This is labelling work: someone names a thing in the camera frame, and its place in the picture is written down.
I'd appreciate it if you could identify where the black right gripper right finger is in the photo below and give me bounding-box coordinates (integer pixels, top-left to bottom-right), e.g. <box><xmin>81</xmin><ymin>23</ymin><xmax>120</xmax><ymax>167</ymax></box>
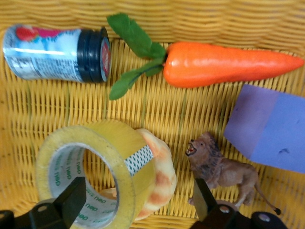
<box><xmin>193</xmin><ymin>177</ymin><xmax>288</xmax><ymax>229</ymax></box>

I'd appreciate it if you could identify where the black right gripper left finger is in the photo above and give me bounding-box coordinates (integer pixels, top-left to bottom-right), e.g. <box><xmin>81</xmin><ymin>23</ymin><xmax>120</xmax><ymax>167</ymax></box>
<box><xmin>0</xmin><ymin>176</ymin><xmax>87</xmax><ymax>229</ymax></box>

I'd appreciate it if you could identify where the yellow clear tape roll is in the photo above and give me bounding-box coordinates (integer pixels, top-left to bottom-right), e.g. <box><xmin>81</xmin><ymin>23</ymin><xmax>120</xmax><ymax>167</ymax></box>
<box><xmin>34</xmin><ymin>119</ymin><xmax>156</xmax><ymax>229</ymax></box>

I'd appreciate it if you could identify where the brown lion figure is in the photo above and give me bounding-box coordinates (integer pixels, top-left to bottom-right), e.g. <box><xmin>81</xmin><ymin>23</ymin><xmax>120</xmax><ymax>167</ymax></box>
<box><xmin>185</xmin><ymin>131</ymin><xmax>282</xmax><ymax>216</ymax></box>

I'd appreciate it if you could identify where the peach bread toy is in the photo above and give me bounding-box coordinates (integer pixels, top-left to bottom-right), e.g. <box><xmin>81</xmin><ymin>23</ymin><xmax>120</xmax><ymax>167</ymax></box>
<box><xmin>98</xmin><ymin>128</ymin><xmax>178</xmax><ymax>222</ymax></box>

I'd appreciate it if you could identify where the purple foam block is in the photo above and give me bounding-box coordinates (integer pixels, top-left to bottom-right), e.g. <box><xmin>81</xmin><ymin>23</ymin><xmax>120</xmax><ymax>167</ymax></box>
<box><xmin>223</xmin><ymin>83</ymin><xmax>305</xmax><ymax>175</ymax></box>

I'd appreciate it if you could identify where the yellow woven basket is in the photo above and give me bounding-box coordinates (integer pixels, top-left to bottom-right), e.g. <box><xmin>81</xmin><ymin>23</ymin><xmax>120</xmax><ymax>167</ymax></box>
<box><xmin>0</xmin><ymin>0</ymin><xmax>305</xmax><ymax>229</ymax></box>

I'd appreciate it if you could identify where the orange toy carrot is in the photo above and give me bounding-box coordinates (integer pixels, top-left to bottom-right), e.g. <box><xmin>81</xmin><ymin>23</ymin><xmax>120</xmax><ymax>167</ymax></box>
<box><xmin>106</xmin><ymin>12</ymin><xmax>305</xmax><ymax>101</ymax></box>

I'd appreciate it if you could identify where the small black-lidded jar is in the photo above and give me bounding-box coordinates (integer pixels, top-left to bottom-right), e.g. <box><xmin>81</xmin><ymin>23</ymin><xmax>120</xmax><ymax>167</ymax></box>
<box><xmin>2</xmin><ymin>23</ymin><xmax>113</xmax><ymax>84</ymax></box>

